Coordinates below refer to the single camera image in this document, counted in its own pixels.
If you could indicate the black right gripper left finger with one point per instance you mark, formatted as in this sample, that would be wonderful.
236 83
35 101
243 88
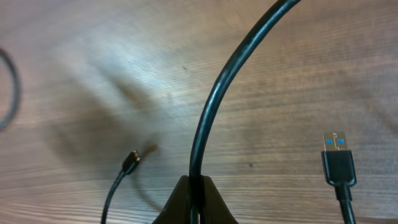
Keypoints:
177 208

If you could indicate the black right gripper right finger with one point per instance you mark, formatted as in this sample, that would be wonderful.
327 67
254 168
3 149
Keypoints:
213 209

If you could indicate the black cable small plug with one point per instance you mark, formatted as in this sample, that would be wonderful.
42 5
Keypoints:
337 159

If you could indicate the black cable gold plug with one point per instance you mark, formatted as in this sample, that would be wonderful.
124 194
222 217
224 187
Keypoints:
16 90

